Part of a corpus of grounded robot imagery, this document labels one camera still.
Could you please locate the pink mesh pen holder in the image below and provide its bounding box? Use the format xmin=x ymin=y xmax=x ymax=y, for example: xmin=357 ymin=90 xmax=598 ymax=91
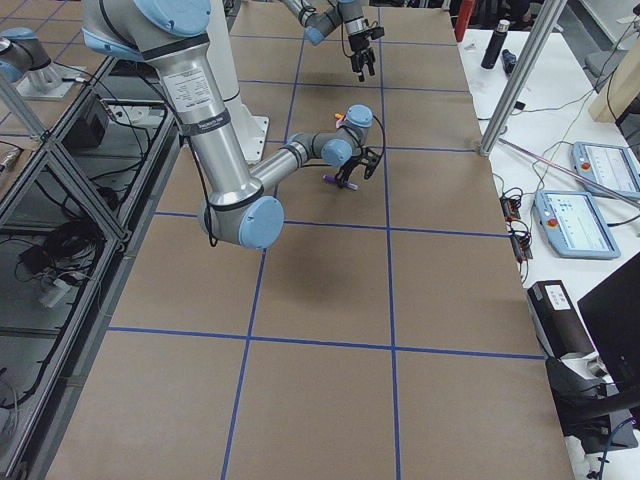
xmin=334 ymin=113 xmax=345 ymax=129

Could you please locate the red bottle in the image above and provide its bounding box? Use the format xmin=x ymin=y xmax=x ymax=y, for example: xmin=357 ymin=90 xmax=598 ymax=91
xmin=454 ymin=0 xmax=477 ymax=43

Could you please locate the far teach pendant tablet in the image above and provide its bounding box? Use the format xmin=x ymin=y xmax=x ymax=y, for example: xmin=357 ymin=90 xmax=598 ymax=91
xmin=571 ymin=142 xmax=639 ymax=200

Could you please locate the black box with label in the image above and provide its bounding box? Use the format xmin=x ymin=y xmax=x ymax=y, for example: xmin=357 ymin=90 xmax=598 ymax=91
xmin=527 ymin=280 xmax=595 ymax=360

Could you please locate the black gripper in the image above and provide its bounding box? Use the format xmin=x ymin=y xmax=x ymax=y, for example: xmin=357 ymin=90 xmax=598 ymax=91
xmin=348 ymin=27 xmax=385 ymax=82
xmin=335 ymin=147 xmax=381 ymax=182

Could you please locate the black monitor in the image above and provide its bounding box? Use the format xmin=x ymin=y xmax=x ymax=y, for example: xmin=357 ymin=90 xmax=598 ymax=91
xmin=578 ymin=254 xmax=639 ymax=390

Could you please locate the teach pendant tablet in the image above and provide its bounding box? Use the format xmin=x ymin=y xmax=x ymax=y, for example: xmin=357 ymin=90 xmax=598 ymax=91
xmin=571 ymin=142 xmax=639 ymax=200
xmin=534 ymin=190 xmax=621 ymax=260

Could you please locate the black water bottle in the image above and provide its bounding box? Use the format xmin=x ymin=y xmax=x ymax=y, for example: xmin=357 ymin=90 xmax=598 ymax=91
xmin=481 ymin=19 xmax=511 ymax=69

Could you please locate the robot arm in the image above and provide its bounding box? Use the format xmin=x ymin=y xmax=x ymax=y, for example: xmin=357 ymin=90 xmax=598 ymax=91
xmin=282 ymin=0 xmax=385 ymax=82
xmin=82 ymin=1 xmax=381 ymax=249

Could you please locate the near teach pendant tablet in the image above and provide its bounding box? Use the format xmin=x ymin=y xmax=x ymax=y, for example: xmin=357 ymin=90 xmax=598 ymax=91
xmin=534 ymin=190 xmax=621 ymax=260

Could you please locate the aluminium frame post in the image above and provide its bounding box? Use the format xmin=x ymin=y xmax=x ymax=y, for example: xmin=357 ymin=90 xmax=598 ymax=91
xmin=478 ymin=0 xmax=567 ymax=157

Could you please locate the purple highlighter pen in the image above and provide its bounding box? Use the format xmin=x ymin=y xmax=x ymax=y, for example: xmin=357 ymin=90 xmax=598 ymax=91
xmin=323 ymin=175 xmax=359 ymax=191

